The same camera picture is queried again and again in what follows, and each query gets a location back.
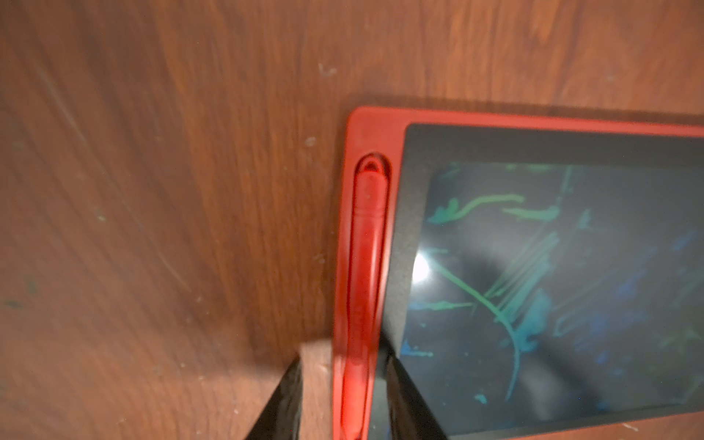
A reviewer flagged red tablet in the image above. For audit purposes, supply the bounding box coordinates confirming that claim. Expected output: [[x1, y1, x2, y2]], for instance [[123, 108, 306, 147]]
[[332, 107, 703, 439]]

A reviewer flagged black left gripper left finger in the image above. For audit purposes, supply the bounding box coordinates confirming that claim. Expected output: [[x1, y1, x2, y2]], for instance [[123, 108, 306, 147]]
[[246, 356, 304, 440]]

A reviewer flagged red stylus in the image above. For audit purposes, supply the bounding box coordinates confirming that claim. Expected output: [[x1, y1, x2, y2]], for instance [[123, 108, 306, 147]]
[[341, 155, 388, 439]]

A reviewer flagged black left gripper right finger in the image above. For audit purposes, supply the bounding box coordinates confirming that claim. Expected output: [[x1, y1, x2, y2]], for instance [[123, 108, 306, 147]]
[[386, 357, 447, 440]]

